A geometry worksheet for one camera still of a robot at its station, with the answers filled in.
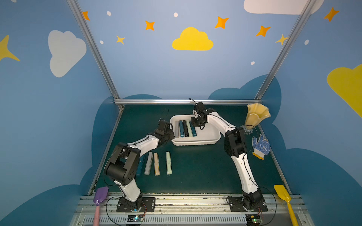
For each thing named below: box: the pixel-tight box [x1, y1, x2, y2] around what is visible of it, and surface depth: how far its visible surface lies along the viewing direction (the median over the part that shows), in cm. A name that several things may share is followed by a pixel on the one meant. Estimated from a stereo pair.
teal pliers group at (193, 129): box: [189, 121, 198, 138], surface depth 106 cm
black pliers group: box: [182, 120, 190, 138], surface depth 106 cm
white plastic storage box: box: [169, 114, 222, 146], surface depth 103 cm
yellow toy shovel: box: [273, 184, 299, 226], surface depth 77 cm
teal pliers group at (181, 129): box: [179, 120, 185, 138], surface depth 106 cm
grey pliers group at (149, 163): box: [144, 151, 154, 175], surface depth 88 cm
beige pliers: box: [154, 152, 161, 177], surface depth 88 cm
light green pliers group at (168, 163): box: [165, 151, 173, 175], surface depth 89 cm
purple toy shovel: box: [92, 186, 109, 226], surface depth 76 cm
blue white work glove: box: [251, 133, 271, 161], surface depth 98 cm
